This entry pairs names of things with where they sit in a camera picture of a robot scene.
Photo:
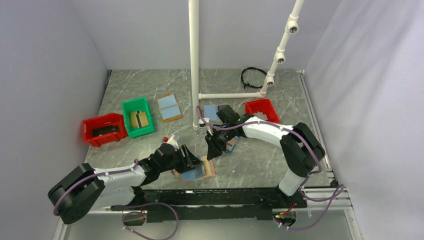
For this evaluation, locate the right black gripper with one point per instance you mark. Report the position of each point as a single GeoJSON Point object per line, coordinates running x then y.
{"type": "Point", "coordinates": [215, 148]}

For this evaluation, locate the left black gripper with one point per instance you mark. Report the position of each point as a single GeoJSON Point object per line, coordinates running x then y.
{"type": "Point", "coordinates": [191, 161]}

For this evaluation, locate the brown blue card holder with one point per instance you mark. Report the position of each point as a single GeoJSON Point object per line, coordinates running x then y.
{"type": "Point", "coordinates": [203, 171]}

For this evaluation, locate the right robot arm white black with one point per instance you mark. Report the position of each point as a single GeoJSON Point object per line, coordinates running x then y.
{"type": "Point", "coordinates": [301, 149]}

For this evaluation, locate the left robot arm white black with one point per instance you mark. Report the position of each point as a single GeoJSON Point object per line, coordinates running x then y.
{"type": "Point", "coordinates": [86, 188]}

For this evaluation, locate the card holder with black card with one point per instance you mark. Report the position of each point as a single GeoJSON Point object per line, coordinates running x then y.
{"type": "Point", "coordinates": [210, 111]}

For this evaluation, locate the silver cards in right bin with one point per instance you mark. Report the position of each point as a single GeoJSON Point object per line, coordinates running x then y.
{"type": "Point", "coordinates": [261, 116]}

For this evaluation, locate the open empty blue card holder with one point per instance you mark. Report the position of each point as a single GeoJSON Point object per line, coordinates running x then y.
{"type": "Point", "coordinates": [169, 108]}

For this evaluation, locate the gold cards in green bin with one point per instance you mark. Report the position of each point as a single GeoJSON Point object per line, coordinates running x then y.
{"type": "Point", "coordinates": [138, 119]}

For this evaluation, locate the black cards in left bin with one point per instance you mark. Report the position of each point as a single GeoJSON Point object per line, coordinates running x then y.
{"type": "Point", "coordinates": [109, 129]}

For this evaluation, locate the right red plastic bin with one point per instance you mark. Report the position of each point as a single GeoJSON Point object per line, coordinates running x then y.
{"type": "Point", "coordinates": [262, 105]}

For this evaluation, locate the red plastic bin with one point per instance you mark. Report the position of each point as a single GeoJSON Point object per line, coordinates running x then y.
{"type": "Point", "coordinates": [262, 105]}
{"type": "Point", "coordinates": [107, 119]}

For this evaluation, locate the green plastic bin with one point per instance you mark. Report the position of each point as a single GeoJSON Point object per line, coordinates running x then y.
{"type": "Point", "coordinates": [135, 105]}

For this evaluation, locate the left red plastic bin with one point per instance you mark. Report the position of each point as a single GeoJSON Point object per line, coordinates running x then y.
{"type": "Point", "coordinates": [107, 119]}

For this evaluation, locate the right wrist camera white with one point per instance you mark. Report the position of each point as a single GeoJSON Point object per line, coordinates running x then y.
{"type": "Point", "coordinates": [202, 124]}

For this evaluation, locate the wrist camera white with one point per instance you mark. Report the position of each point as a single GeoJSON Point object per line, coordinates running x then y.
{"type": "Point", "coordinates": [202, 124]}
{"type": "Point", "coordinates": [172, 140]}

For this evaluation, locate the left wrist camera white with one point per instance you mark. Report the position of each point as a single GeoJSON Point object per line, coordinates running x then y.
{"type": "Point", "coordinates": [172, 140]}

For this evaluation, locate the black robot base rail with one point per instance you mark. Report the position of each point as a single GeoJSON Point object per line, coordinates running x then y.
{"type": "Point", "coordinates": [259, 203]}

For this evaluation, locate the white pvc pipe frame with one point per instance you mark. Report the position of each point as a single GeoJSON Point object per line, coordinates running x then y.
{"type": "Point", "coordinates": [291, 28]}

